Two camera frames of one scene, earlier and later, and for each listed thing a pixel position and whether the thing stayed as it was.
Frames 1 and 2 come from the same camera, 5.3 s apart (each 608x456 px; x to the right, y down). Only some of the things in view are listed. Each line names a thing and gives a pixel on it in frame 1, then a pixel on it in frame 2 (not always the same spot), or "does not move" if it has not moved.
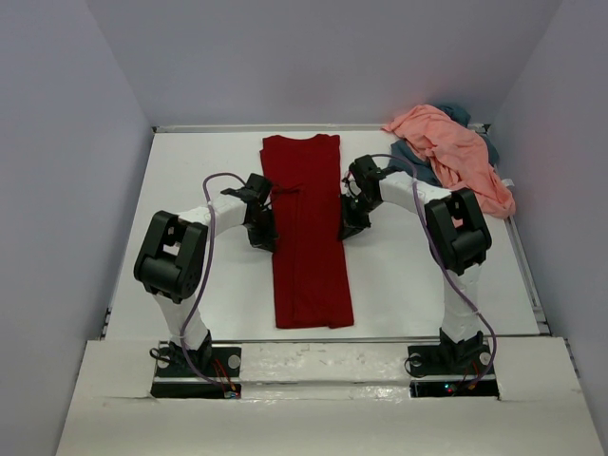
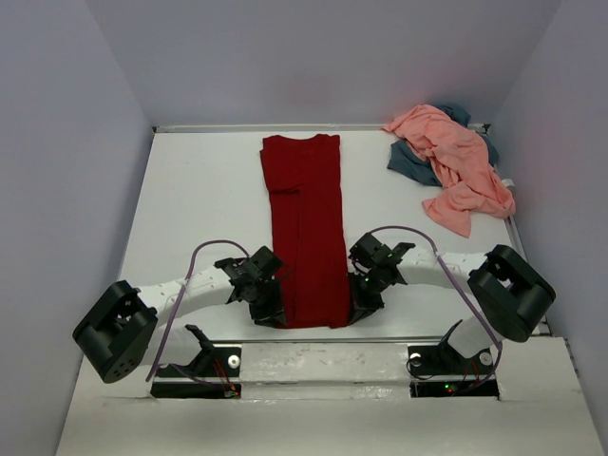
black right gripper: [351, 224] to [360, 306]
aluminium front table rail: [325, 339] does not move
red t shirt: [305, 186] does not move
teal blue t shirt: [404, 155] does not move
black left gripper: [265, 241] to [274, 309]
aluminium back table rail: [483, 129] does not move
